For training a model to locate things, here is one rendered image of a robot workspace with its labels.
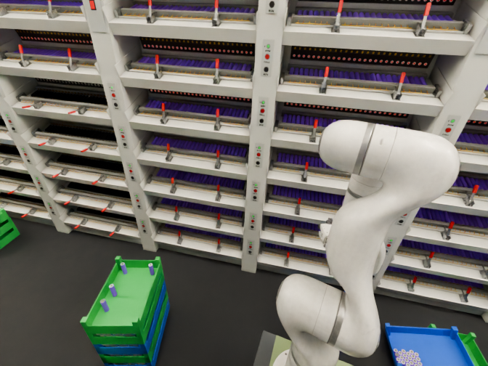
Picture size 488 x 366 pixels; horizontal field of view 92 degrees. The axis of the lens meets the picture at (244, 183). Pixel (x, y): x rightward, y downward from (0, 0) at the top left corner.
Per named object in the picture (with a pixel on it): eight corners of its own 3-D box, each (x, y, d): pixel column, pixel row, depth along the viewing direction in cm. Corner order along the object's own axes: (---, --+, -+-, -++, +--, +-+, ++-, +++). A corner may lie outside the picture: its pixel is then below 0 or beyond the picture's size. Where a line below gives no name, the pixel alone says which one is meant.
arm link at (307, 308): (330, 389, 58) (359, 335, 46) (262, 347, 65) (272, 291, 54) (339, 343, 67) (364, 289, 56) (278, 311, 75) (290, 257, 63)
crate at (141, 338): (144, 344, 93) (141, 333, 89) (91, 344, 92) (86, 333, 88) (165, 278, 119) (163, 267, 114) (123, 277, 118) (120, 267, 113)
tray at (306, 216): (380, 234, 120) (388, 226, 112) (262, 214, 129) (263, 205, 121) (375, 202, 132) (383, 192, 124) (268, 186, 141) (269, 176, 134)
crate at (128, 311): (141, 333, 89) (137, 322, 85) (86, 333, 88) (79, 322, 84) (163, 267, 114) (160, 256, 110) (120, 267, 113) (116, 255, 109)
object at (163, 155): (247, 180, 120) (247, 161, 109) (139, 164, 129) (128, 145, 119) (255, 152, 132) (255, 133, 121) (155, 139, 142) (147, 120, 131)
